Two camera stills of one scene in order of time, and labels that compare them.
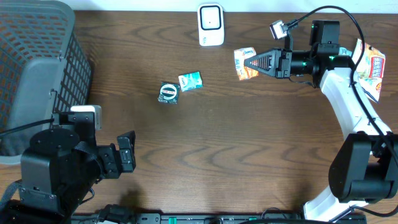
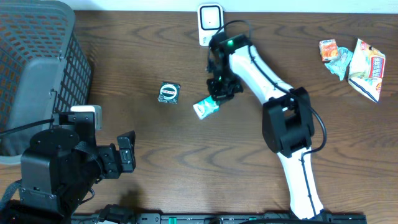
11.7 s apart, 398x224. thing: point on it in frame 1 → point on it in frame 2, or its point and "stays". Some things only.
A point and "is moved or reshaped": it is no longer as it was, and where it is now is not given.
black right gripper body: x=293 y=62 → x=224 y=85
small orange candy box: x=240 y=55 is moved or reshaped
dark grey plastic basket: x=45 y=69 stays
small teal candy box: x=191 y=81 → x=206 y=107
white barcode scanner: x=211 y=25 stays
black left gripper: x=128 y=157 stays
